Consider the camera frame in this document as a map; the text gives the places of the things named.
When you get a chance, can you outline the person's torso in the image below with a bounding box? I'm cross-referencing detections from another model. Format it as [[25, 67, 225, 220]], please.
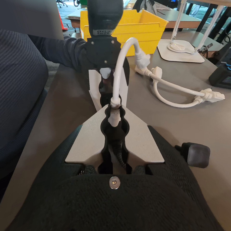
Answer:
[[0, 29, 49, 202]]

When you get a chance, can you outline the black braided cable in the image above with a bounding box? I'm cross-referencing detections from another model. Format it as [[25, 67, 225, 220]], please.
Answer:
[[198, 43, 214, 58]]

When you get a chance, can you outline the white extension cord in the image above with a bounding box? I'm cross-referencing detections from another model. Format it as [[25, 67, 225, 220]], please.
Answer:
[[152, 67, 206, 108], [135, 65, 225, 101], [108, 37, 151, 127]]

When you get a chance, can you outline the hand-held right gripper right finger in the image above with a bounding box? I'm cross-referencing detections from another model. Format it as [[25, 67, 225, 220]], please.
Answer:
[[121, 106, 165, 174]]

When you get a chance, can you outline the black battery charging case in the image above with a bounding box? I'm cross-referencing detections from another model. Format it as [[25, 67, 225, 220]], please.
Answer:
[[208, 46, 231, 90]]

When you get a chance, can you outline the person's left forearm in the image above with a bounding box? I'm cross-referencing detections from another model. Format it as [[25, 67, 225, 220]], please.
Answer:
[[27, 34, 87, 73]]

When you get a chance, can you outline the white board stand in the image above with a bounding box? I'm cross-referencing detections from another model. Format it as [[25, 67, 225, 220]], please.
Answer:
[[157, 0, 225, 63]]

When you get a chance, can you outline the black angled plug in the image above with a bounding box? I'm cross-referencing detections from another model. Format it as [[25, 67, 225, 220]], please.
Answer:
[[175, 142, 211, 168]]

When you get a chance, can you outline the yellow plastic bin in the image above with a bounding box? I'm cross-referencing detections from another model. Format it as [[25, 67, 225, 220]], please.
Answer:
[[80, 9, 169, 57]]

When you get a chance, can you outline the wooden-edged table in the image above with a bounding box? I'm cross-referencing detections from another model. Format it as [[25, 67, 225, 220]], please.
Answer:
[[159, 7, 201, 29]]

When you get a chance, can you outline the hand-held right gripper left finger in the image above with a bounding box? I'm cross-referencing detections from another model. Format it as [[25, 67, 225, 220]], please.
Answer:
[[65, 105, 111, 174]]

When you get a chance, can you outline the orange traffic cone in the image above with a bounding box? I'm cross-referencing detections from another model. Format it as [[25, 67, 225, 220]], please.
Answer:
[[59, 8, 68, 31]]

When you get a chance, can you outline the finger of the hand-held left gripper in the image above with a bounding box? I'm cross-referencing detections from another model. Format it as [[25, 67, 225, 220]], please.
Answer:
[[88, 69, 104, 112], [119, 67, 129, 107]]

